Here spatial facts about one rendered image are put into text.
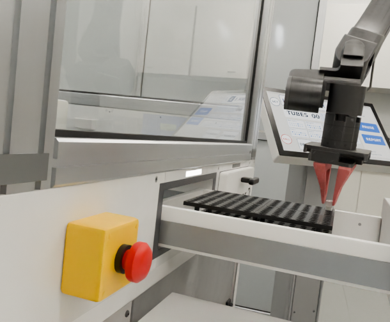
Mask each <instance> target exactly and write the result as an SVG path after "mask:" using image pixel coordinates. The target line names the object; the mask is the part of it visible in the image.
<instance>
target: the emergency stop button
mask: <svg viewBox="0 0 390 322"><path fill-rule="evenodd" d="M151 265H152V250H151V248H150V246H149V245H148V244H147V243H146V242H142V241H138V242H135V244H133V246H131V248H130V249H128V250H127V251H126V252H125V253H124V255H123V259H122V268H123V269H124V270H125V276H126V278H127V280H128V281H130V282H134V283H139V282H141V281H142V280H143V279H145V278H146V276H147V275H148V273H149V271H150V268H151Z"/></svg>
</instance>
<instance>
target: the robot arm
mask: <svg viewBox="0 0 390 322"><path fill-rule="evenodd" d="M389 32H390V0H371V1H370V3H369V5H368V6H367V8H366V9H365V11H364V13H363V14H362V15H361V17H360V19H359V20H358V21H357V23H356V24H355V26H354V27H352V28H351V29H350V31H349V32H348V34H344V36H343V38H342V39H341V41H340V42H339V44H338V46H337V47H336V50H335V53H334V59H333V64H332V68H329V67H322V66H321V67H320V69H319V70H310V69H293V70H291V71H290V73H289V76H288V79H287V83H286V87H285V89H286V91H285V100H284V109H286V110H291V111H302V112H313V113H318V110H319V108H323V105H324V98H325V91H329V96H328V101H327V108H326V113H325V121H324V128H323V132H322V140H321V142H313V141H311V142H308V143H305V144H304V149H303V152H307V151H308V152H309V155H308V160H310V161H314V162H313V166H314V169H315V172H316V176H317V179H318V182H319V185H320V193H321V199H322V204H324V203H325V200H326V197H327V191H328V186H329V178H330V174H331V166H332V164H333V165H338V166H339V167H338V173H337V178H336V184H335V188H334V195H333V200H332V205H333V206H334V205H335V204H336V202H337V200H338V197H339V195H340V192H341V189H342V188H343V186H344V184H345V183H346V181H347V180H348V178H349V176H350V175H351V173H352V172H353V170H354V169H355V167H356V165H362V164H363V162H367V161H368V159H370V157H371V150H367V149H359V148H356V147H357V140H358V135H359V129H360V124H361V118H359V117H357V116H362V113H363V106H364V99H365V95H366V88H367V87H366V86H362V84H363V82H364V80H365V78H366V77H367V75H368V74H369V72H370V68H371V66H372V64H373V62H374V60H375V59H376V57H377V55H378V53H379V51H380V48H381V46H382V44H383V43H384V40H385V39H386V37H387V35H388V34H389Z"/></svg>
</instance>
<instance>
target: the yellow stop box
mask: <svg viewBox="0 0 390 322"><path fill-rule="evenodd" d="M138 227H139V220H138V219H137V218H135V217H129V216H125V215H119V214H115V213H109V212H104V213H100V214H97V215H93V216H90V217H86V218H82V219H79V220H75V221H71V222H69V223H68V225H67V228H66V241H65V255H64V261H63V275H62V283H61V292H62V293H64V294H67V295H71V296H76V297H78V298H83V299H85V300H90V301H93V302H101V301H102V300H104V299H105V298H107V297H108V296H110V295H112V294H113V293H115V292H117V291H118V290H119V289H121V288H123V287H124V286H126V285H127V284H129V283H131V282H130V281H128V280H127V278H126V276H125V270H124V269H123V268H122V259H123V255H124V253H125V252H126V251H127V250H128V249H130V248H131V246H133V244H135V242H137V232H138Z"/></svg>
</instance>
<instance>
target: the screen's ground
mask: <svg viewBox="0 0 390 322"><path fill-rule="evenodd" d="M267 95H268V97H269V96H271V97H276V98H279V95H285V94H284V93H277V92H272V91H267ZM270 106H271V108H272V112H273V115H274V119H275V122H276V125H277V129H278V132H279V136H280V134H289V135H291V133H290V129H289V127H288V123H287V121H286V118H287V119H296V120H301V121H311V122H316V123H324V122H323V121H314V120H312V117H311V114H310V112H302V111H291V110H286V109H284V105H281V106H282V107H278V106H273V105H270ZM357 117H359V118H361V122H363V123H372V124H377V126H378V129H379V131H380V133H375V132H365V131H359V135H358V136H359V139H360V142H361V144H357V147H356V148H359V149H364V150H371V157H370V159H372V160H385V161H390V149H389V146H388V145H387V142H386V140H385V138H384V136H383V134H382V131H381V129H380V127H379V125H378V123H377V120H376V119H375V116H374V114H373V112H372V110H371V107H367V106H363V113H362V116H357ZM361 134H367V135H376V136H382V138H383V140H384V142H385V144H386V146H382V145H376V144H366V143H365V142H364V140H363V137H362V135H361ZM291 137H292V136H291ZM297 138H298V139H308V140H314V141H320V142H321V140H320V139H309V138H303V137H292V141H293V145H291V144H283V143H282V145H283V149H284V150H286V151H298V152H303V150H302V149H300V148H299V145H298V142H297Z"/></svg>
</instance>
